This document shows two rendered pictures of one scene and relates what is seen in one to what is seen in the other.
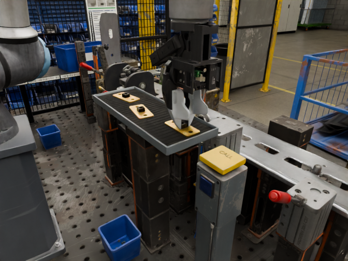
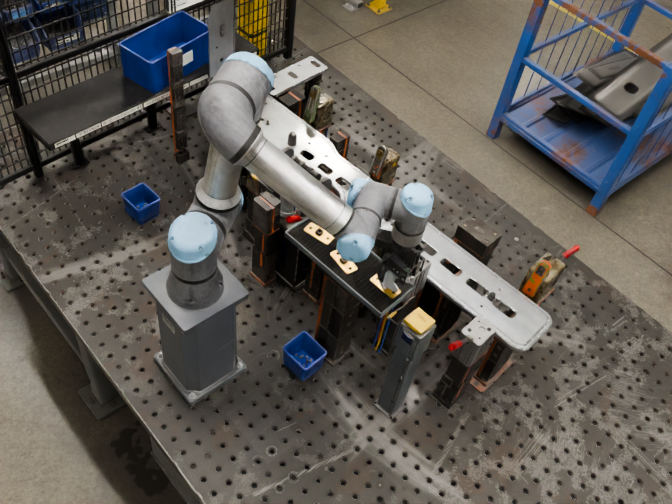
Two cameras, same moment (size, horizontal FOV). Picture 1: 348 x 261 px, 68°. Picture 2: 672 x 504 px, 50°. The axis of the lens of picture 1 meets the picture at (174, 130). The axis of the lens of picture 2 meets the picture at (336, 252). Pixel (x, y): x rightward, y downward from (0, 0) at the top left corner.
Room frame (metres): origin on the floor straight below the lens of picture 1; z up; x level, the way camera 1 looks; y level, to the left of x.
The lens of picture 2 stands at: (-0.60, 0.45, 2.65)
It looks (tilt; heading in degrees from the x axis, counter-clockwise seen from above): 49 degrees down; 344
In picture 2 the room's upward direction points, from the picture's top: 10 degrees clockwise
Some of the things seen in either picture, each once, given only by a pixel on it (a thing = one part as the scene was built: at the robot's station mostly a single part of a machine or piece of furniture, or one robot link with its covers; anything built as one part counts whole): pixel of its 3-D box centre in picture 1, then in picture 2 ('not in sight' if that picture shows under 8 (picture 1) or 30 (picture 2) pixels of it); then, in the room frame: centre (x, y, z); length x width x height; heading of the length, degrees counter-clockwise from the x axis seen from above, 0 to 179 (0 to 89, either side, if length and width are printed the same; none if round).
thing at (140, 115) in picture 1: (141, 109); (344, 260); (0.60, 0.08, 1.17); 0.08 x 0.04 x 0.01; 26
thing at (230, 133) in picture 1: (215, 185); (398, 304); (0.62, -0.13, 0.90); 0.13 x 0.10 x 0.41; 127
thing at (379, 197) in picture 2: not in sight; (370, 202); (0.52, 0.07, 1.47); 0.11 x 0.11 x 0.08; 65
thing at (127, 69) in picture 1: (133, 127); (295, 221); (0.94, 0.16, 0.94); 0.18 x 0.13 x 0.49; 37
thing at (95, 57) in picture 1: (100, 93); not in sight; (1.35, 0.40, 0.95); 0.03 x 0.01 x 0.50; 37
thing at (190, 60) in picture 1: (192, 57); (404, 254); (0.48, -0.03, 1.32); 0.09 x 0.08 x 0.12; 36
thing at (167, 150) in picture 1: (146, 112); (348, 260); (0.60, 0.07, 1.16); 0.37 x 0.14 x 0.02; 37
